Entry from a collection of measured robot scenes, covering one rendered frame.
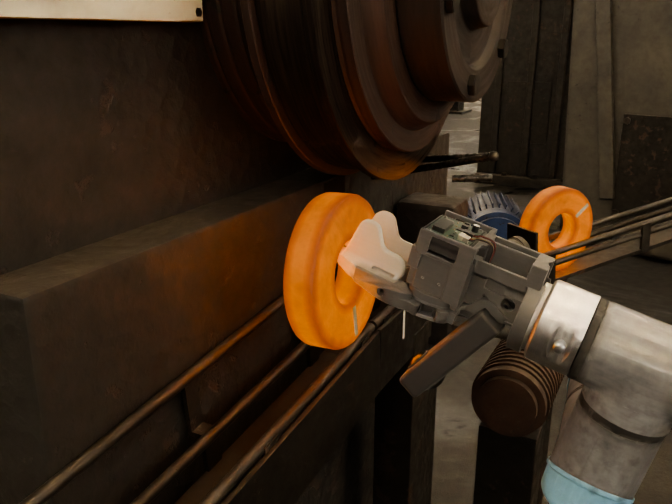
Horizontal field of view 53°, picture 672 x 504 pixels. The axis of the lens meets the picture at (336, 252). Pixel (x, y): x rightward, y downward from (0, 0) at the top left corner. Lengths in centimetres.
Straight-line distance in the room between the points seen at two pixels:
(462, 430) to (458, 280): 140
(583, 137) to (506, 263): 299
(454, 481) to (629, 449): 119
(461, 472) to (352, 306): 117
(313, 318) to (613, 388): 26
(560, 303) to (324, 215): 22
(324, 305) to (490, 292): 15
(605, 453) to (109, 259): 44
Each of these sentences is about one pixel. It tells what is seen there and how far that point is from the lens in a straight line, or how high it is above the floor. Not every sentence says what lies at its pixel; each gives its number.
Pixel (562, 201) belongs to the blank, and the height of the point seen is 76.
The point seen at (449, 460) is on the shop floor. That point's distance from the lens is 186.
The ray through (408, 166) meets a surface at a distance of 86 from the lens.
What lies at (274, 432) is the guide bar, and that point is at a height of 69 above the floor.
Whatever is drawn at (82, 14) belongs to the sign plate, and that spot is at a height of 106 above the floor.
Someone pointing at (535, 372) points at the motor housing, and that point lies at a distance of 118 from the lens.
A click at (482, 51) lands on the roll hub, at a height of 103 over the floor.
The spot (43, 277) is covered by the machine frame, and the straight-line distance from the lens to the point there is 57.
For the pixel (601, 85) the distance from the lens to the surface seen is 352.
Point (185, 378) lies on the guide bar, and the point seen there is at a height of 74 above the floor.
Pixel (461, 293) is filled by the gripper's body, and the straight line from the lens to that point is 60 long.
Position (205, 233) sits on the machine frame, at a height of 87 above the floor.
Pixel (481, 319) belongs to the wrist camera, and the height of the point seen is 81.
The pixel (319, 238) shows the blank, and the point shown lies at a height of 87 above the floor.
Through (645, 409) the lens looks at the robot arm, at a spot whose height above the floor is 76.
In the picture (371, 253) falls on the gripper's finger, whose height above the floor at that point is 85.
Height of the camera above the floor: 105
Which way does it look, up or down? 18 degrees down
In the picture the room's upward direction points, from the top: straight up
